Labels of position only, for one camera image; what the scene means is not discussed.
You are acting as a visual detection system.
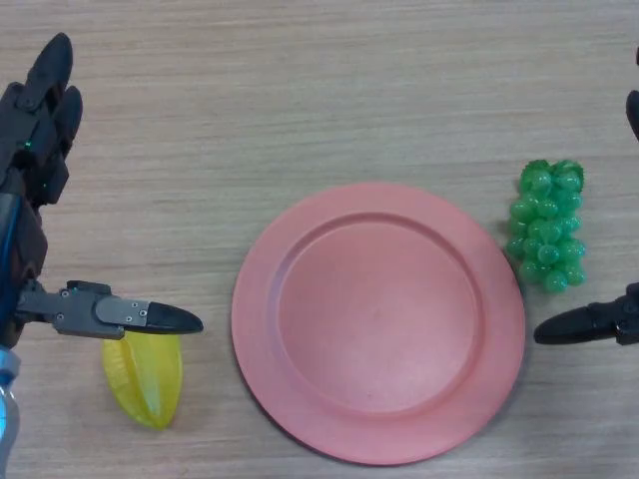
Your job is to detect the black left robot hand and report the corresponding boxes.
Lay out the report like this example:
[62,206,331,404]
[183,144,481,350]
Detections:
[0,32,205,348]

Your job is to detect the yellow starfruit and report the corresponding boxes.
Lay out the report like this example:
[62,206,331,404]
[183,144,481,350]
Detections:
[102,332,184,430]

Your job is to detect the pink round plate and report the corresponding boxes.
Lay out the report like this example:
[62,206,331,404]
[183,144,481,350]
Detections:
[231,182,527,456]

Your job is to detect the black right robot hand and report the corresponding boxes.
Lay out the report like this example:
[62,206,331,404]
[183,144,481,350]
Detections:
[533,47,639,346]

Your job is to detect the green grape bunch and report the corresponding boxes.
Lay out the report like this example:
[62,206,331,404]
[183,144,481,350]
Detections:
[506,158,587,295]

